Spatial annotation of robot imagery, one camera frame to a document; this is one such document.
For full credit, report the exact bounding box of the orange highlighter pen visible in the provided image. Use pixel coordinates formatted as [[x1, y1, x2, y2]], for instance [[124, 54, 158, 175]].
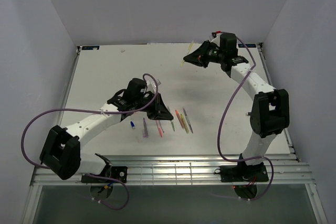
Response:
[[175, 110, 185, 129]]

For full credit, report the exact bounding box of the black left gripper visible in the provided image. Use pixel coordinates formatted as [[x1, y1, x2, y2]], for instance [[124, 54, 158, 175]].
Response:
[[134, 92, 173, 120]]

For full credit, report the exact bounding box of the yellow highlighter pen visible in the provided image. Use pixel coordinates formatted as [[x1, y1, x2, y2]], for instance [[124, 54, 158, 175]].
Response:
[[180, 114, 189, 134]]

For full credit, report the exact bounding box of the pink label clear pen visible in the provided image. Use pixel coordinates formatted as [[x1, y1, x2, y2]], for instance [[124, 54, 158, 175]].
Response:
[[182, 107, 194, 134]]

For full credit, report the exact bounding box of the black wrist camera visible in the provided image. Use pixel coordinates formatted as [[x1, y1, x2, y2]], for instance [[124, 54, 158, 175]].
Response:
[[219, 33, 238, 54], [123, 78, 147, 99]]

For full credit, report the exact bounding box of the red highlighter pen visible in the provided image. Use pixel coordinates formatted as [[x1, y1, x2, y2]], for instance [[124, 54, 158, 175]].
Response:
[[155, 120, 163, 137]]

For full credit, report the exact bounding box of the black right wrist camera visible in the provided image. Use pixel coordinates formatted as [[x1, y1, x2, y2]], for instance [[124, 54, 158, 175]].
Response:
[[219, 33, 238, 54]]

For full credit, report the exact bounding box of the dark blue left corner sticker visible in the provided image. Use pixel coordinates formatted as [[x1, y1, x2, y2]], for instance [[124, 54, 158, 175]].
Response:
[[81, 46, 100, 50]]

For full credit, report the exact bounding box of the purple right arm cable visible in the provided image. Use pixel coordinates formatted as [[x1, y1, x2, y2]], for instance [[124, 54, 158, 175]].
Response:
[[209, 31, 275, 201]]

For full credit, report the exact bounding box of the green label clear pen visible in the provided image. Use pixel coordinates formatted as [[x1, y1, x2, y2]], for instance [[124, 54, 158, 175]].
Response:
[[167, 106, 175, 132]]

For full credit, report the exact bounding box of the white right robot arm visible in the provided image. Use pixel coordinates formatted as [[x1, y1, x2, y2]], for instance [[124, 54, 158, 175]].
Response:
[[183, 41, 289, 180]]

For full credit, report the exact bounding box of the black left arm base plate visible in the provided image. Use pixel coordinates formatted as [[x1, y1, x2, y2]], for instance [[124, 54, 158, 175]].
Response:
[[81, 166, 128, 184]]

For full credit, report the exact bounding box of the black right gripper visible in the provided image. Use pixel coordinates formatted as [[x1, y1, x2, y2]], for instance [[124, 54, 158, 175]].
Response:
[[184, 40, 225, 68]]

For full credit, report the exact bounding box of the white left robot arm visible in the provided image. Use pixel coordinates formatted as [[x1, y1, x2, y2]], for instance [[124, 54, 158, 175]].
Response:
[[39, 89, 174, 182]]

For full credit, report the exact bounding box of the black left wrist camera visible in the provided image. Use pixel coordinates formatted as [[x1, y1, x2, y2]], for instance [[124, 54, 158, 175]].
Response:
[[123, 78, 147, 99]]

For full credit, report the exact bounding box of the purple highlighter pen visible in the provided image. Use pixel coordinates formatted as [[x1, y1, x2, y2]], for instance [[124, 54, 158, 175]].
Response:
[[143, 118, 149, 138]]

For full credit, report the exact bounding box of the dark blue corner sticker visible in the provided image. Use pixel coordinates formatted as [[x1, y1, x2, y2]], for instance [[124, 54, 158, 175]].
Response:
[[238, 44, 257, 48], [81, 46, 100, 50]]

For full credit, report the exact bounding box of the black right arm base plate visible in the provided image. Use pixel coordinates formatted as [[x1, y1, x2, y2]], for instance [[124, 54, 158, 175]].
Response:
[[219, 162, 269, 182]]

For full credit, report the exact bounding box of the aluminium frame rail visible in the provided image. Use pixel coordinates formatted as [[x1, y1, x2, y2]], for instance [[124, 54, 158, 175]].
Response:
[[30, 155, 316, 186]]

